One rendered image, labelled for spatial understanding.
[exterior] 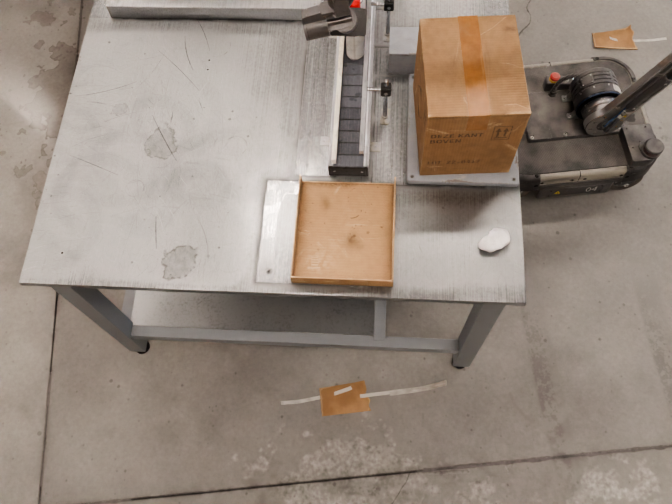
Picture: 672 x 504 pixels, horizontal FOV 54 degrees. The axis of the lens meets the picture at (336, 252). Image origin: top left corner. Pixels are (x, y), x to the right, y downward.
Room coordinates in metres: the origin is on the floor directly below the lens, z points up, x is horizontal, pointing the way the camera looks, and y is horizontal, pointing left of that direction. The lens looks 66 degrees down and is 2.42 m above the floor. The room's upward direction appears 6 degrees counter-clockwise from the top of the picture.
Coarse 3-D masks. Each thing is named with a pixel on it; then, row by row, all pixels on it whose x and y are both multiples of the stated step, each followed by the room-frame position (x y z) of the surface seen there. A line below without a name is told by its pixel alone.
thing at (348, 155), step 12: (348, 60) 1.28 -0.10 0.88; (360, 60) 1.27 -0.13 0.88; (348, 72) 1.23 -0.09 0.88; (360, 72) 1.23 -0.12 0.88; (348, 84) 1.19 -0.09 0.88; (360, 84) 1.19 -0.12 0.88; (348, 96) 1.15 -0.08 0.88; (360, 96) 1.15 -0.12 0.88; (348, 108) 1.11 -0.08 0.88; (360, 108) 1.11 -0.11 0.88; (348, 120) 1.07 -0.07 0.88; (360, 120) 1.07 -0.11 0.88; (348, 132) 1.03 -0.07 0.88; (348, 144) 0.99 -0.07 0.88; (348, 156) 0.95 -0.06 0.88; (360, 156) 0.95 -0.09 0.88
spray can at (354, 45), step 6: (354, 0) 1.30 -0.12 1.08; (354, 6) 1.28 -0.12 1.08; (348, 36) 1.28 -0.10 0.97; (360, 36) 1.28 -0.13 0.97; (348, 42) 1.28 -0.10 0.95; (354, 42) 1.27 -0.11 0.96; (360, 42) 1.28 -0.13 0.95; (348, 48) 1.28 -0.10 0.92; (354, 48) 1.27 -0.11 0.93; (360, 48) 1.28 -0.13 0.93; (348, 54) 1.29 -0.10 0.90; (354, 54) 1.27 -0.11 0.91; (360, 54) 1.28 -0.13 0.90
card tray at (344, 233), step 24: (312, 192) 0.88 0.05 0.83; (336, 192) 0.87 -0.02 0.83; (360, 192) 0.87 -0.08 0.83; (384, 192) 0.86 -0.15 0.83; (312, 216) 0.81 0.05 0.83; (336, 216) 0.80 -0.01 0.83; (360, 216) 0.79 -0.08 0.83; (384, 216) 0.79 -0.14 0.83; (312, 240) 0.74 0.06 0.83; (336, 240) 0.73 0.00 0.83; (360, 240) 0.72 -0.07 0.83; (384, 240) 0.72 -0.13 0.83; (312, 264) 0.67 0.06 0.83; (336, 264) 0.66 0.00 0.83; (360, 264) 0.65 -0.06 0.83; (384, 264) 0.65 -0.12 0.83
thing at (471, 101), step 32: (448, 32) 1.13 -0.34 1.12; (480, 32) 1.12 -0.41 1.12; (512, 32) 1.11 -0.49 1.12; (416, 64) 1.16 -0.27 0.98; (448, 64) 1.03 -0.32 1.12; (480, 64) 1.02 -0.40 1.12; (512, 64) 1.01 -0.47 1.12; (416, 96) 1.10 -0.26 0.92; (448, 96) 0.94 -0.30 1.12; (480, 96) 0.93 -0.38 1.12; (512, 96) 0.92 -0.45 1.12; (416, 128) 1.03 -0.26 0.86; (448, 128) 0.88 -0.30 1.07; (480, 128) 0.88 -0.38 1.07; (512, 128) 0.87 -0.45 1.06; (448, 160) 0.88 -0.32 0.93; (480, 160) 0.88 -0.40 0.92; (512, 160) 0.87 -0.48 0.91
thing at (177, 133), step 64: (448, 0) 1.51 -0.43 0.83; (128, 64) 1.39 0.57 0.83; (192, 64) 1.37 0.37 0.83; (256, 64) 1.34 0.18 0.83; (320, 64) 1.31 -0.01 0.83; (384, 64) 1.29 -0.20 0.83; (64, 128) 1.18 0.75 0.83; (128, 128) 1.16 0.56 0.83; (192, 128) 1.13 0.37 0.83; (256, 128) 1.11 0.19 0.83; (320, 128) 1.09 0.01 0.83; (384, 128) 1.06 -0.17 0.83; (64, 192) 0.97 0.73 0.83; (128, 192) 0.94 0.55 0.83; (192, 192) 0.92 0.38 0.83; (256, 192) 0.90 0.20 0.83; (448, 192) 0.84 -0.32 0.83; (512, 192) 0.82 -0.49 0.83; (64, 256) 0.77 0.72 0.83; (128, 256) 0.75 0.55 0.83; (192, 256) 0.73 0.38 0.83; (256, 256) 0.71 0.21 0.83; (448, 256) 0.65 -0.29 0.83; (512, 256) 0.63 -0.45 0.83
